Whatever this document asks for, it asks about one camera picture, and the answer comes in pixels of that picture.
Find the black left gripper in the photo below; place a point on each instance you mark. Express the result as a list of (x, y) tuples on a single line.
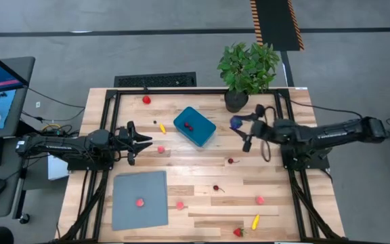
[(124, 142)]

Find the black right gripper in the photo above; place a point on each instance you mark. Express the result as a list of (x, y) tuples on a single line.
[(262, 128)]

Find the purple toy grapes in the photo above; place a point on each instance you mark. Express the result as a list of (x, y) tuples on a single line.
[(235, 122)]

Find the short yellow toy banana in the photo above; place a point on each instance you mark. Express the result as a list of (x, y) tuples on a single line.
[(162, 128)]

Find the red toy tomato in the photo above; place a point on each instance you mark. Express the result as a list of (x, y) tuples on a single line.
[(146, 99)]

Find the blue plastic tupperware container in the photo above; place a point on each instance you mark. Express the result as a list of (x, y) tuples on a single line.
[(200, 135)]

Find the grey cloth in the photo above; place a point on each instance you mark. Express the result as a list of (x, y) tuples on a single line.
[(147, 189)]

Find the yellow toy corn cob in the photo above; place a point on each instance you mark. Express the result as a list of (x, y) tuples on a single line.
[(255, 222)]

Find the red toy strawberry green leaves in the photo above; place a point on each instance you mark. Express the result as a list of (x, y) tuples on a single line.
[(238, 232)]

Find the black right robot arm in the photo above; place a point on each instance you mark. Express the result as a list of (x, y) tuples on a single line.
[(334, 130)]

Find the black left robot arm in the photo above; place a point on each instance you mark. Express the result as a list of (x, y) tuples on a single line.
[(63, 146)]

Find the green plant in black pot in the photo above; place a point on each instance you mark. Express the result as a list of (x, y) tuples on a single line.
[(245, 67)]

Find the white box under table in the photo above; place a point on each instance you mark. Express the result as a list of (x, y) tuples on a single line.
[(57, 169)]

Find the black orange-striped floor mat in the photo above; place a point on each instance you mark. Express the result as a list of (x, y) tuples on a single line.
[(276, 23)]

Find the small white floor socket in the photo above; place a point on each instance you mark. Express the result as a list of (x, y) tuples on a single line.
[(38, 104)]

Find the black caster wheel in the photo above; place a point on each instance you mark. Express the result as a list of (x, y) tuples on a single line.
[(24, 218)]

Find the grey computer desk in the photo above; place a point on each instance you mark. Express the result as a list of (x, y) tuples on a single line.
[(24, 66)]

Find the black aluminium table frame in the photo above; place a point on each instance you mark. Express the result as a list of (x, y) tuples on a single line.
[(181, 91)]

